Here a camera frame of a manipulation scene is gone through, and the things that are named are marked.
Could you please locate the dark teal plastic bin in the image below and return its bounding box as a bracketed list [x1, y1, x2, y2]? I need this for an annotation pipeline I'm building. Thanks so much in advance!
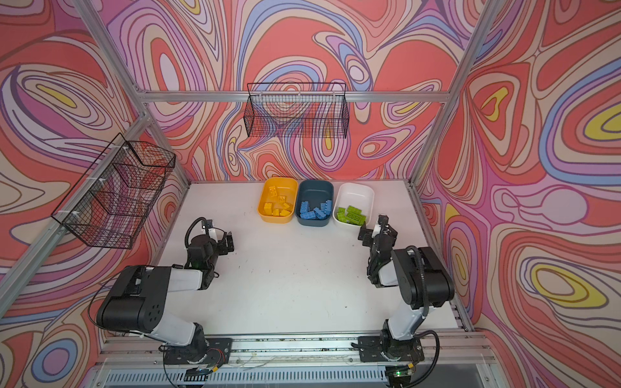
[294, 179, 334, 227]

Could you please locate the green lego brick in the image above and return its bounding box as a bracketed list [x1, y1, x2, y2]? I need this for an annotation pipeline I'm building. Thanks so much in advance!
[336, 205, 366, 226]

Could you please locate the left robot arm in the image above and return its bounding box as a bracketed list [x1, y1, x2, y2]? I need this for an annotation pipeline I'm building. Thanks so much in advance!
[95, 228, 234, 365]

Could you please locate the yellow lego brick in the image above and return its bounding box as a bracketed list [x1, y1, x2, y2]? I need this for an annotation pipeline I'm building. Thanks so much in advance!
[268, 186, 286, 203]

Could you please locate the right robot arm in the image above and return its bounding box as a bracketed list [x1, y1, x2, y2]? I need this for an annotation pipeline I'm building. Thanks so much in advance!
[358, 214, 454, 349]

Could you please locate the blue lego brick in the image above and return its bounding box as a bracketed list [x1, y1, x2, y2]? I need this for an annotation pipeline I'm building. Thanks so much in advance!
[299, 200, 333, 220]

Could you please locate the black wire basket back wall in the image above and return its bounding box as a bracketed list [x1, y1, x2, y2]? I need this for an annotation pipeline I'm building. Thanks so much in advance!
[244, 81, 350, 139]

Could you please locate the yellow sloped lego piece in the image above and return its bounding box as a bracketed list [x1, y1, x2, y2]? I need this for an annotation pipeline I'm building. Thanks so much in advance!
[263, 202, 292, 218]

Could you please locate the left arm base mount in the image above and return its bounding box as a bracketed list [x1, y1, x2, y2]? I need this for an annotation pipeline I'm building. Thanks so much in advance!
[163, 337, 233, 367]

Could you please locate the black wire basket wall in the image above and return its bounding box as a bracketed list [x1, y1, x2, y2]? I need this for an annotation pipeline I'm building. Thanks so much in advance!
[244, 81, 350, 139]
[51, 134, 176, 250]

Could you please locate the yellow plastic bin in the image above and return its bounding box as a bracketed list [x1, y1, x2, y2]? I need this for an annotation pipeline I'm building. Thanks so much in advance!
[257, 177, 299, 224]

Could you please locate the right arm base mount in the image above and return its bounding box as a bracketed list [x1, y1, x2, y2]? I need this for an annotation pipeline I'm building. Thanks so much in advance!
[351, 336, 425, 365]

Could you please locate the black wire basket left wall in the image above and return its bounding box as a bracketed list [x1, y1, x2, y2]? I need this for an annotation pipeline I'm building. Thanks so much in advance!
[51, 134, 176, 250]

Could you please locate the white plastic bin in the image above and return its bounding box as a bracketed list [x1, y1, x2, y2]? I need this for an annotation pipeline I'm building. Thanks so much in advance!
[332, 183, 375, 230]

